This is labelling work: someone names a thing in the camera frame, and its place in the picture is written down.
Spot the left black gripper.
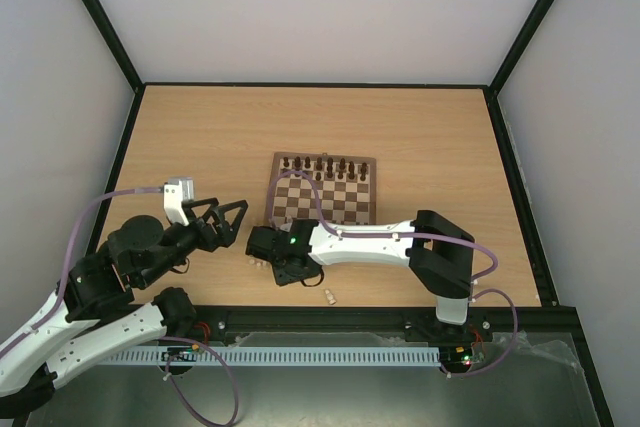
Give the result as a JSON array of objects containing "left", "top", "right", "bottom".
[{"left": 139, "top": 197, "right": 251, "bottom": 286}]

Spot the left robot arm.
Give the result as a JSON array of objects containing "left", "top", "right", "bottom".
[{"left": 1, "top": 198, "right": 248, "bottom": 419}]

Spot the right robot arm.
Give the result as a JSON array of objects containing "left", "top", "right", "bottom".
[{"left": 268, "top": 210, "right": 475, "bottom": 339}]

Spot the lying light chess piece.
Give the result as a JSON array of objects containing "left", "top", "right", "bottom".
[{"left": 324, "top": 289, "right": 336, "bottom": 305}]

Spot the wooden chess board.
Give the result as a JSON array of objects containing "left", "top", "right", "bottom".
[{"left": 264, "top": 151, "right": 377, "bottom": 228}]

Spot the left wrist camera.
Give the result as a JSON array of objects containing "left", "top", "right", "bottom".
[{"left": 163, "top": 177, "right": 195, "bottom": 226}]

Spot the white slotted cable duct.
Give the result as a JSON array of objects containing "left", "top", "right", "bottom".
[{"left": 102, "top": 345, "right": 441, "bottom": 367}]

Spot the black aluminium frame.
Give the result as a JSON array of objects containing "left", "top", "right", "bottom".
[{"left": 82, "top": 0, "right": 613, "bottom": 426}]

